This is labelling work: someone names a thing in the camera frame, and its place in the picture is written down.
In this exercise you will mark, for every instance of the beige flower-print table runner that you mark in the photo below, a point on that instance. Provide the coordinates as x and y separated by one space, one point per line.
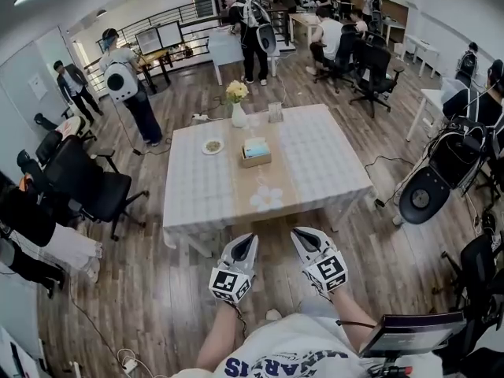
271 179

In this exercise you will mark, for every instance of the white wall notice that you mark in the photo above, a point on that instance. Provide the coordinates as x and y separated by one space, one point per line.
38 87

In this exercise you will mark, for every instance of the person's right forearm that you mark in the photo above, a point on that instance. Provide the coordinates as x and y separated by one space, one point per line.
350 321

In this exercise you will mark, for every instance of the grey pod backpack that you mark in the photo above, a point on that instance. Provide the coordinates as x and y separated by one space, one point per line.
264 38

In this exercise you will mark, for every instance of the black chest-mounted screen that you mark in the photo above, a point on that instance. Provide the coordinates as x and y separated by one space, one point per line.
409 335

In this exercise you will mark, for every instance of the light wooden-top desk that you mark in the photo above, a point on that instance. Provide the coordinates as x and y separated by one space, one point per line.
305 19

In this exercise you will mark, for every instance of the white plate of snacks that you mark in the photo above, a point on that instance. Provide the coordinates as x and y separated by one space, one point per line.
213 146

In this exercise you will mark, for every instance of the white power strip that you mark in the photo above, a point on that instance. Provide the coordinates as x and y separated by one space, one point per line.
200 117

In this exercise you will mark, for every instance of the person's white shoe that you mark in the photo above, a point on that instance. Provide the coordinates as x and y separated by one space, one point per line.
273 314

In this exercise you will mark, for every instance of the black bag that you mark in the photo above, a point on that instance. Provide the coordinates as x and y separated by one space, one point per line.
43 121

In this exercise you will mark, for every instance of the black metal railing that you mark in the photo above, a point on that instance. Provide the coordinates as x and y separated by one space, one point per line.
197 17

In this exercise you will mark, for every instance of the table with checked tablecloth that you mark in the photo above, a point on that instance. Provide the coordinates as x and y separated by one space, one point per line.
197 179

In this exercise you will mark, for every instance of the white blue tissue pack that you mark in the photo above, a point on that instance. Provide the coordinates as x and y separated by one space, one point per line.
256 148

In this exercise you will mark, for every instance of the person's left forearm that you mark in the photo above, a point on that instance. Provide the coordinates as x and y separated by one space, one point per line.
220 329

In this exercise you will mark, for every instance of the wooden tissue box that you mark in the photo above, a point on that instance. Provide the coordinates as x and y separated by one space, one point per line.
256 163

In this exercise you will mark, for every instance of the white vase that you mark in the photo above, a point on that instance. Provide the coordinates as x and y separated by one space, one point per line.
238 116

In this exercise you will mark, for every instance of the white desk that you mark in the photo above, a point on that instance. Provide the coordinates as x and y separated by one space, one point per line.
431 97
423 45

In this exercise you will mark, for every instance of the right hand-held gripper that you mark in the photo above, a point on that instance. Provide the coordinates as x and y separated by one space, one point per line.
327 270

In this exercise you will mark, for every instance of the large black office chair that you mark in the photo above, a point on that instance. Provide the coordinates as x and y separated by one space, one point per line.
376 69
98 195

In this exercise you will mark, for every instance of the white-screen monitor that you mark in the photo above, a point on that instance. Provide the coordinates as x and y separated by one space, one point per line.
169 34
147 41

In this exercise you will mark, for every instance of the black mesh office chair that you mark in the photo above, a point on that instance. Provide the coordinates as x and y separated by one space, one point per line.
29 164

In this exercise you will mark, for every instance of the white work table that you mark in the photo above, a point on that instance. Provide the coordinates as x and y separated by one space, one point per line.
226 49

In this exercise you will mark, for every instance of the black white pod backpack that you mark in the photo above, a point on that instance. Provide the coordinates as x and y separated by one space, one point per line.
423 197

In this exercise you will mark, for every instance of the yellow flower bouquet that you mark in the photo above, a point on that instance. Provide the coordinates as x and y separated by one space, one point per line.
237 91

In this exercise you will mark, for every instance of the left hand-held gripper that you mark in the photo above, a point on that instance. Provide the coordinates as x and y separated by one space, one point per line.
228 284

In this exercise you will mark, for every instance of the person's white printed t-shirt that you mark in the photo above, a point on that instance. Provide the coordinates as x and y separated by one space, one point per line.
299 349

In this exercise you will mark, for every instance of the white capsule backpack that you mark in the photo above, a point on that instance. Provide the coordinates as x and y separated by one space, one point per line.
118 82

